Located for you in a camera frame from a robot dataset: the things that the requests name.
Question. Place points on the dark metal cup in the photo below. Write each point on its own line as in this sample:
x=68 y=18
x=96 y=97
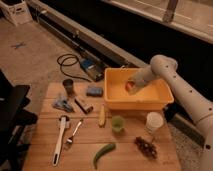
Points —
x=68 y=85

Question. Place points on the green chili pepper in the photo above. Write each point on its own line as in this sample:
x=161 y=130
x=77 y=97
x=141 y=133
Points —
x=105 y=149

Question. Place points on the wooden board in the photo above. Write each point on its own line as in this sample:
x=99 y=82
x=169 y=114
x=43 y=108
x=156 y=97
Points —
x=90 y=138

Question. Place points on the white cardboard box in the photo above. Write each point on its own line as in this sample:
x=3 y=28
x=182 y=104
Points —
x=17 y=13

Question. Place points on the orange red apple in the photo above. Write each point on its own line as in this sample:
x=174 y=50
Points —
x=129 y=86

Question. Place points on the black chair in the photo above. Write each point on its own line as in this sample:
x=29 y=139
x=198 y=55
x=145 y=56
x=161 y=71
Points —
x=13 y=119

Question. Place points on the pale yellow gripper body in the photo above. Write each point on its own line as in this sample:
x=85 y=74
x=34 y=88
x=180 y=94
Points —
x=137 y=87

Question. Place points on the white paper cup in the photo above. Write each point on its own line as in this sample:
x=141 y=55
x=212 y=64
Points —
x=154 y=121

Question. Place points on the yellow plastic tray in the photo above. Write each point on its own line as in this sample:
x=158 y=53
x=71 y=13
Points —
x=155 y=96

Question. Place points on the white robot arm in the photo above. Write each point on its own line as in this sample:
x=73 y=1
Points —
x=197 y=106

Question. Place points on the dark grape bunch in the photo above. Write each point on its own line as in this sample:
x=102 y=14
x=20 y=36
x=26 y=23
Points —
x=147 y=148

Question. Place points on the dark rectangular remote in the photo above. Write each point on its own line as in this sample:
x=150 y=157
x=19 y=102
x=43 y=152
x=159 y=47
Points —
x=86 y=108

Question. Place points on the blue black power tool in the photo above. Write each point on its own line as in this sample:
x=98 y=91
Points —
x=94 y=71

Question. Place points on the white handled spatula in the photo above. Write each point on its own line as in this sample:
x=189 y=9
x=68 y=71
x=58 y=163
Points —
x=63 y=124

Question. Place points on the blue sponge block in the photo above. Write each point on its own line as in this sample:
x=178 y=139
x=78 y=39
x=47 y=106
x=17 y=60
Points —
x=94 y=91

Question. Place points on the green plastic cup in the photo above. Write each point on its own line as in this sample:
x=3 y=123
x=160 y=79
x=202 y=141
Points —
x=117 y=123

